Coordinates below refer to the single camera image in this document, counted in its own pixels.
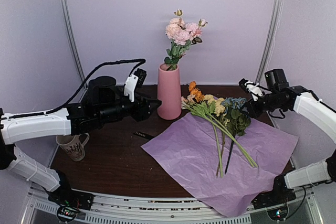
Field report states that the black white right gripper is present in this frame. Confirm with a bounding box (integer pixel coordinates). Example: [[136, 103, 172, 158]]
[[239, 91, 284, 119]]

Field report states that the purple tissue paper sheet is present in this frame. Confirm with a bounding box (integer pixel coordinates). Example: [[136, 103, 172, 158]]
[[143, 114, 298, 217]]

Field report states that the aluminium left corner post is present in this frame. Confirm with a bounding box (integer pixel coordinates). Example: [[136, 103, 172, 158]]
[[60, 0, 85, 82]]

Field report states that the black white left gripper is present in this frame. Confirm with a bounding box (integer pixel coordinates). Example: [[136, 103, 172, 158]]
[[97, 90, 161, 123]]

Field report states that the pink rose flower stem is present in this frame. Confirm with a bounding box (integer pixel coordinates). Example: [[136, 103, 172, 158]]
[[164, 9, 208, 71]]

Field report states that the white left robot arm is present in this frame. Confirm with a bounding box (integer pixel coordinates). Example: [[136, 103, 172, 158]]
[[1, 69, 162, 205]]

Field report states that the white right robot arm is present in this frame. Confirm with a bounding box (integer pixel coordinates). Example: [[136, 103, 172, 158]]
[[239, 79, 335, 204]]

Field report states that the aluminium right corner post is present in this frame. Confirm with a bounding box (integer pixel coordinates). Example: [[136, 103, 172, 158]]
[[255, 0, 284, 83]]

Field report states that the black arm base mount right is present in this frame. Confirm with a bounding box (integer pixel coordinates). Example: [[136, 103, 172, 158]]
[[252, 175, 296, 210]]

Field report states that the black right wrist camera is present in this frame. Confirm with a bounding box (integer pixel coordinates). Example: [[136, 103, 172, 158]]
[[265, 69, 289, 92]]

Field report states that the white blossom flower stem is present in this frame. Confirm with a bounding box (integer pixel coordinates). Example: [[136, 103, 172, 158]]
[[181, 90, 258, 174]]

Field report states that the blue hydrangea flower stem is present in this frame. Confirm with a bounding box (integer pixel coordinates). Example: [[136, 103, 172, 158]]
[[222, 97, 252, 175]]

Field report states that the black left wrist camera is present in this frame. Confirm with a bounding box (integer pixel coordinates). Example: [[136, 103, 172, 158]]
[[87, 76, 116, 106]]

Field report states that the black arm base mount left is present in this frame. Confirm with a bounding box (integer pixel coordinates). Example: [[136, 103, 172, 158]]
[[46, 189, 94, 210]]

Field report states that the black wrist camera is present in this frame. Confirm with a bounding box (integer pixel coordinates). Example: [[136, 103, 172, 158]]
[[265, 69, 289, 92], [87, 76, 116, 106]]

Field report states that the aluminium front rail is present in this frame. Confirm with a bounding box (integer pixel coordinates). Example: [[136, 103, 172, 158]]
[[26, 179, 316, 224]]

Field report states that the orange flower stem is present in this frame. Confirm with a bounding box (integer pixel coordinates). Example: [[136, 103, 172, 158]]
[[187, 81, 204, 102]]

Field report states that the cream yellow flower stem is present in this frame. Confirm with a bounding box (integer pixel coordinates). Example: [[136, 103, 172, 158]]
[[204, 94, 228, 177]]

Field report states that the black ribbon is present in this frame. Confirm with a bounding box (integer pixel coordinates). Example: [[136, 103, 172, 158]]
[[133, 131, 154, 140]]

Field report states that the pink vase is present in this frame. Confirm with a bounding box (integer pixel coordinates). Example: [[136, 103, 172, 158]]
[[157, 64, 182, 120]]

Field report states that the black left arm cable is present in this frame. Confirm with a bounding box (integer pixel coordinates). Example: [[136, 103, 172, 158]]
[[5, 58, 146, 120]]

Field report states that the peach poppy flower stem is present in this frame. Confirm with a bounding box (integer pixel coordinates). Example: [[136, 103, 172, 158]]
[[181, 94, 225, 177]]

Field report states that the clear printed glass cup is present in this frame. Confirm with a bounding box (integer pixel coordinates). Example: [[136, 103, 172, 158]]
[[56, 133, 90, 162]]

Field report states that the aluminium corner post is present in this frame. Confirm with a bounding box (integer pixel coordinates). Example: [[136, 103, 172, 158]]
[[60, 0, 85, 82], [255, 0, 284, 83]]

